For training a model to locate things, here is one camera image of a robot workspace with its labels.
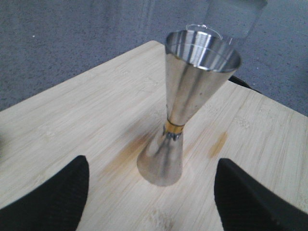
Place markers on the clear glass beaker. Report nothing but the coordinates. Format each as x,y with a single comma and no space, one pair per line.
209,30

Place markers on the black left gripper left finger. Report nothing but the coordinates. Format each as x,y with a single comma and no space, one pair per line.
56,205

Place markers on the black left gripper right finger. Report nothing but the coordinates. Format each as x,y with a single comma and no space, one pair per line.
244,204

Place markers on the steel double jigger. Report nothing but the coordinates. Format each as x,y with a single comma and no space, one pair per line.
197,65

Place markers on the wooden cutting board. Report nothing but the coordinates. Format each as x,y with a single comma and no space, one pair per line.
109,114

